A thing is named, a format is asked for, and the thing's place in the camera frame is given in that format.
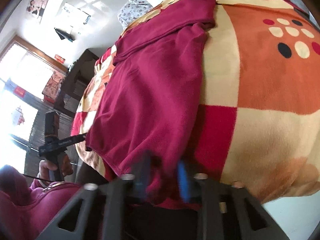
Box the maroon fleece garment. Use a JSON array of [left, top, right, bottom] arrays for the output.
[[85, 0, 217, 210]]

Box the person left hand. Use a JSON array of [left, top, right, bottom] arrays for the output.
[[39, 155, 73, 180]]

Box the red decorated box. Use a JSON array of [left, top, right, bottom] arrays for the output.
[[42, 71, 66, 104]]

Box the magenta left sleeve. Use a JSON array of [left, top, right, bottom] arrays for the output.
[[1, 165, 80, 239]]

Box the dark wooden side cabinet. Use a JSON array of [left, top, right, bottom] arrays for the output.
[[54, 49, 99, 118]]

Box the orange red patterned blanket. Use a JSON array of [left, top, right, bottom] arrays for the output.
[[71, 0, 319, 203]]

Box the floral grey quilt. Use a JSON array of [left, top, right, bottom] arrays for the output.
[[117, 0, 152, 30]]

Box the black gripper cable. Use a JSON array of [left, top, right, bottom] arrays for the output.
[[22, 173, 54, 183]]

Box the red paper wall sign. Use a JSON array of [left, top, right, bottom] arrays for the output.
[[54, 54, 65, 64]]

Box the dark cloth on wall hook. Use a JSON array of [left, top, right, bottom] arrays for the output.
[[54, 28, 75, 42]]

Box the wall calendar poster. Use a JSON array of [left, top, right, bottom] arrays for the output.
[[62, 3, 91, 27]]

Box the framed wall photo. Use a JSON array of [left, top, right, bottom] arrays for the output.
[[26, 0, 49, 23]]

